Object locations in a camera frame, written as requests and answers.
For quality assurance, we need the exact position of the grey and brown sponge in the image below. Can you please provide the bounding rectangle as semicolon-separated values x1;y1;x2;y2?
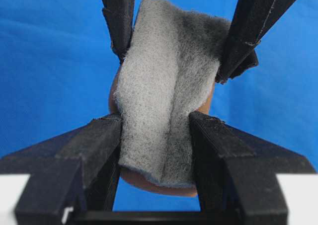
110;0;231;197

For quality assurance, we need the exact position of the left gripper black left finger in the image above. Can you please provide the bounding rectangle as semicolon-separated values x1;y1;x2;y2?
0;114;122;225

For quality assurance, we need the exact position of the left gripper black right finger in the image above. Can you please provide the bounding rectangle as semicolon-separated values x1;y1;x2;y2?
189;111;316;225

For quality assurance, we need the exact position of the blue table cloth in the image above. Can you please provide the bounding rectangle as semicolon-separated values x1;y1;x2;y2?
0;0;318;212

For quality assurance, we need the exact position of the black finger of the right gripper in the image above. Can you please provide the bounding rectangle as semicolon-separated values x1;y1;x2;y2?
216;0;296;83
102;0;135;63

